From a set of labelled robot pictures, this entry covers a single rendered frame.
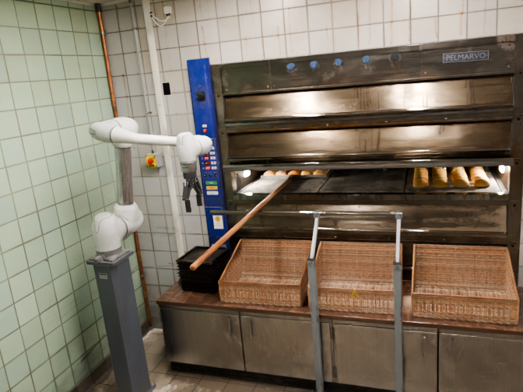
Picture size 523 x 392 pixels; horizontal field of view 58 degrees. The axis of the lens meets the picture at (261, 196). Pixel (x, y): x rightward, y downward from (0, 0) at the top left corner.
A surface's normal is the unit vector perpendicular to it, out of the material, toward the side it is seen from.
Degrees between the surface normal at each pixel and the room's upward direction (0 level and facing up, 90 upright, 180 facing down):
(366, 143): 70
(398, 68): 90
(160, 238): 90
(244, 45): 90
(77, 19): 90
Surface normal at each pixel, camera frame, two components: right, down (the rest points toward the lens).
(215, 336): -0.32, 0.26
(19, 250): 0.94, 0.00
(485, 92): -0.33, -0.08
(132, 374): 0.42, 0.20
